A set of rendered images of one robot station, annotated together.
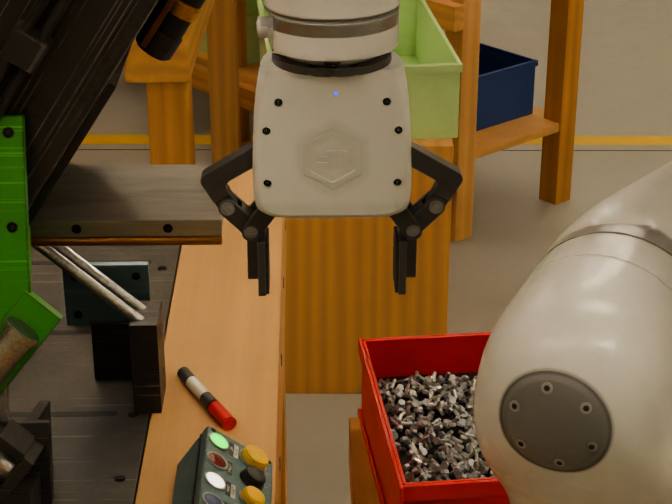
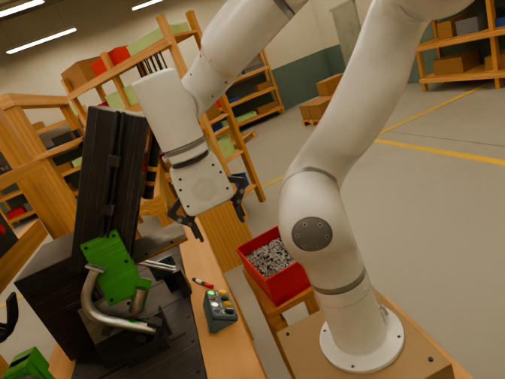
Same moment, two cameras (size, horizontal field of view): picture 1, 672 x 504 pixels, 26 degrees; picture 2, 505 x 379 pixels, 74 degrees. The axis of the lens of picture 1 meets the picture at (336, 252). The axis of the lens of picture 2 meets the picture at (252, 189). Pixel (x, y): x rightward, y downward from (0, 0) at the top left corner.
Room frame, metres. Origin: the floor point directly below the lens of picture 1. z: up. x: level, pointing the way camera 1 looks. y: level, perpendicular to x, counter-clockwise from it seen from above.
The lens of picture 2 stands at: (0.24, 0.01, 1.57)
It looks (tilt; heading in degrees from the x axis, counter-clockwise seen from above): 19 degrees down; 351
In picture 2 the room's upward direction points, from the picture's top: 22 degrees counter-clockwise
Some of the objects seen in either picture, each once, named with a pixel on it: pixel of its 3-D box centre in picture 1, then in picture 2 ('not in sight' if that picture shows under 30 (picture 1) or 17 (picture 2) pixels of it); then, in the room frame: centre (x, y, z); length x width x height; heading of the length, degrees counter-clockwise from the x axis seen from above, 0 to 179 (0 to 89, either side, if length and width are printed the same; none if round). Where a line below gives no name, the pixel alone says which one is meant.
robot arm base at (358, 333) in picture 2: not in sight; (349, 306); (0.81, -0.18, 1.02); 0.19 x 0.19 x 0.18
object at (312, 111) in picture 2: not in sight; (331, 98); (6.88, -3.31, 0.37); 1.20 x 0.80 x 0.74; 98
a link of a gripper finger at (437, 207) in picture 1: (418, 240); (241, 204); (0.88, -0.06, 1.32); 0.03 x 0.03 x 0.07; 1
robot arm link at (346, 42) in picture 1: (328, 27); (185, 151); (0.88, 0.00, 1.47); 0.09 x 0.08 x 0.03; 91
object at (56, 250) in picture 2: not in sight; (80, 288); (1.47, 0.55, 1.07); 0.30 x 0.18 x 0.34; 1
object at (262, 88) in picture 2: not in sight; (220, 96); (9.92, -1.65, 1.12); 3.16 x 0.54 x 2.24; 90
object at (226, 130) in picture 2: not in sight; (227, 139); (8.19, -1.11, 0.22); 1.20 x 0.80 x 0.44; 130
